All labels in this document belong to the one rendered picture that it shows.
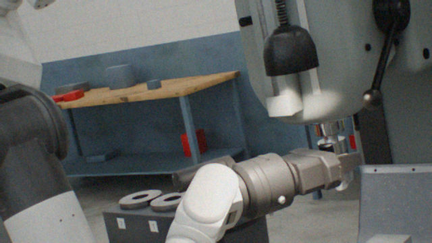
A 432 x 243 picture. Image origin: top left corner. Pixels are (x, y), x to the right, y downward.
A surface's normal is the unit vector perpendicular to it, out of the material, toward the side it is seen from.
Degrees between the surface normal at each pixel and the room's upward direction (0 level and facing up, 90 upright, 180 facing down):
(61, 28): 90
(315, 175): 90
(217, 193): 43
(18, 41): 58
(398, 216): 64
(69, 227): 70
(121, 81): 90
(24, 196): 75
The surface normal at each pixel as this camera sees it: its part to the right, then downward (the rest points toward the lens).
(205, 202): 0.17, -0.67
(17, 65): 0.79, 0.03
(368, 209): -0.58, -0.21
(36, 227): -0.07, -0.07
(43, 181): 0.50, -0.32
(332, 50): 0.04, 0.15
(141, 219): -0.68, 0.26
